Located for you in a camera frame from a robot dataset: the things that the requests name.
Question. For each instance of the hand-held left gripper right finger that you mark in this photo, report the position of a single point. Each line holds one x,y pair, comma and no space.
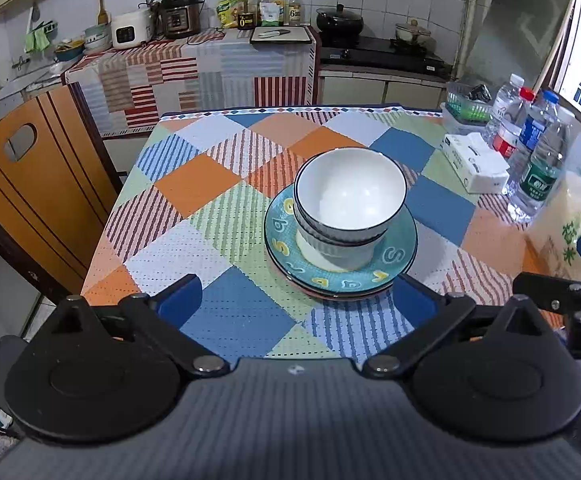
411,301

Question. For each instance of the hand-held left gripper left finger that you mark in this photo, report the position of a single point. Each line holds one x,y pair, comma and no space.
180,296

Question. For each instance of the white ribbed bowl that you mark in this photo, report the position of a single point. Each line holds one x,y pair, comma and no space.
335,255
350,185

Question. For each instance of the teal printed plate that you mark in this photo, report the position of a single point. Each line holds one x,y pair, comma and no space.
280,225

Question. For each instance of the stacked bowls on counter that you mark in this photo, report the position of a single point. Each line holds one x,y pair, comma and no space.
98,37

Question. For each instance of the rice bag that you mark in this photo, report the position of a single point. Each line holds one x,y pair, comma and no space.
565,225

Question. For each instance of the green label water bottle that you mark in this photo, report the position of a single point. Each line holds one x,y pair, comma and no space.
537,180

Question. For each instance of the patchwork tablecloth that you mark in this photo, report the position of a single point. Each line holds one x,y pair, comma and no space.
195,185

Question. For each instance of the blue label water bottle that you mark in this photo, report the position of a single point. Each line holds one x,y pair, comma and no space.
537,125

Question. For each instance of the red label water bottle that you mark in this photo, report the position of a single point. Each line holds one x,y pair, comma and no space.
510,135

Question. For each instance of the white tissue pack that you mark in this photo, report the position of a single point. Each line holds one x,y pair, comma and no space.
475,162

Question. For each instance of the white cap water bottle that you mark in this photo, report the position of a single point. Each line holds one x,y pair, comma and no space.
507,97

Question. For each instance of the orange wooden chair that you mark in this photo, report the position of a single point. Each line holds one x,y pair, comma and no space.
35,185

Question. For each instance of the green plastic basket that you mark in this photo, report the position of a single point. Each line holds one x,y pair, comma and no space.
463,107

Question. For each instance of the lower kitchen cabinet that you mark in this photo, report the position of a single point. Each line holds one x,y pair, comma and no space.
375,90

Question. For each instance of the patchwork counter cloth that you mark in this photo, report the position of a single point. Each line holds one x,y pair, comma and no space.
180,80

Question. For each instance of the grey leaning panel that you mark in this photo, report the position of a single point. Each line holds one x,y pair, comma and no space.
525,20

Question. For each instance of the black gas stove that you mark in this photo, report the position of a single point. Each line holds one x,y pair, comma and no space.
380,57

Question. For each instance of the small lidded pot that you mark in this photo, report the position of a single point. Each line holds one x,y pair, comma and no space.
413,32

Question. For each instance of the small basin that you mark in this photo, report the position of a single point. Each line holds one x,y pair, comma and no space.
68,50

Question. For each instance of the white rice cooker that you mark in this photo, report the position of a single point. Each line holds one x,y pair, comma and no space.
131,27

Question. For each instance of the kitchen knife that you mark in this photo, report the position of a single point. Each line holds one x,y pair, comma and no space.
274,33

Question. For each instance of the cutting board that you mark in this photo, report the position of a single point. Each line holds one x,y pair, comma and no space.
283,35

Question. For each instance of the faucet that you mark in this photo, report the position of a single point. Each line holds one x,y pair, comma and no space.
20,62

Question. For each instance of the dark pressure cooker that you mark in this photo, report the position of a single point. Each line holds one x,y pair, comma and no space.
180,12

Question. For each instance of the yellow green snack bag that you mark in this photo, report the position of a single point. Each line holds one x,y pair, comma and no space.
228,14

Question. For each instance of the black wok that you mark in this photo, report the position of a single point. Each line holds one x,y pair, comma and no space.
339,20

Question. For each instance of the dark label oil bottle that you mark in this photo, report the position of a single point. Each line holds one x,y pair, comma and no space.
246,10

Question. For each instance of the green cloth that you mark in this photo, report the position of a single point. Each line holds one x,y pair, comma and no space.
39,37

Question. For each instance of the slim oil bottle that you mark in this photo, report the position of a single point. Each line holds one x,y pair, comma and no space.
263,7

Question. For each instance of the wooden spatula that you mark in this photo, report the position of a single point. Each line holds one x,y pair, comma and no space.
102,2

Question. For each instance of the white label oil bottle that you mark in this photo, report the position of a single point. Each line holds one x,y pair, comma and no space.
276,7

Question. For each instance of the yellow oil bottle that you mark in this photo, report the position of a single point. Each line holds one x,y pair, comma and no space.
295,7

